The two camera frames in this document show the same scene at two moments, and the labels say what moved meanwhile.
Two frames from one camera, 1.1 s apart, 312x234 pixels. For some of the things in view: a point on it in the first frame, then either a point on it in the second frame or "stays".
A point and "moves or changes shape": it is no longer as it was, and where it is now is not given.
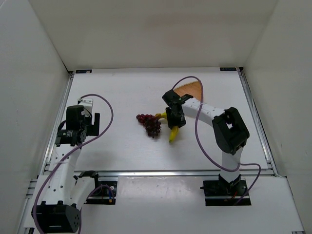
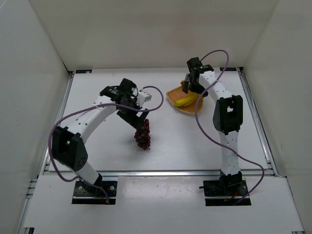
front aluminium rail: (167, 173) stays
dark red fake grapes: (152, 126) → (142, 136)
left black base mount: (105, 194) stays
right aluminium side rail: (243, 81) stays
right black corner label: (227, 68) stays
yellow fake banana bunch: (163, 118) moves or changes shape
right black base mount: (218, 193) stays
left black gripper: (92, 124) → (130, 116)
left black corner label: (88, 71) stays
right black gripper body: (175, 119) → (189, 78)
